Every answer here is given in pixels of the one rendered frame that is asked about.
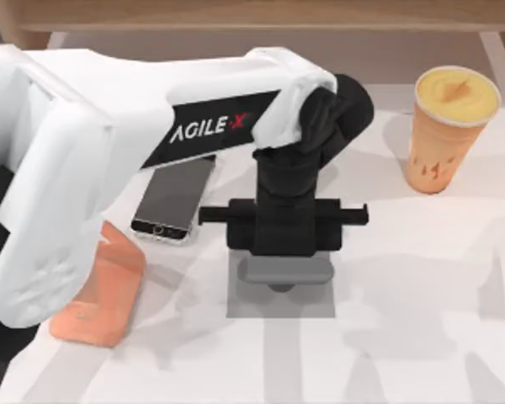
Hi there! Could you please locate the black smartphone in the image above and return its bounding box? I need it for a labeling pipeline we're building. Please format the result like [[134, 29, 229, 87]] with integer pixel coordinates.
[[130, 153, 218, 247]]

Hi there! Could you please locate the orange drink cup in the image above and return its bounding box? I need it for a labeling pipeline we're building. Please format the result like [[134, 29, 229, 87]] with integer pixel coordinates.
[[405, 66, 502, 194]]

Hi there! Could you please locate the pale grey rounded box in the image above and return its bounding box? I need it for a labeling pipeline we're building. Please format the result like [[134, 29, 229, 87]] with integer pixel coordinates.
[[237, 254, 334, 293]]

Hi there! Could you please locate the wooden cupboard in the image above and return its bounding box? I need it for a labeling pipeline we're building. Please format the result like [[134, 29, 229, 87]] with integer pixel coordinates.
[[0, 0, 505, 52]]

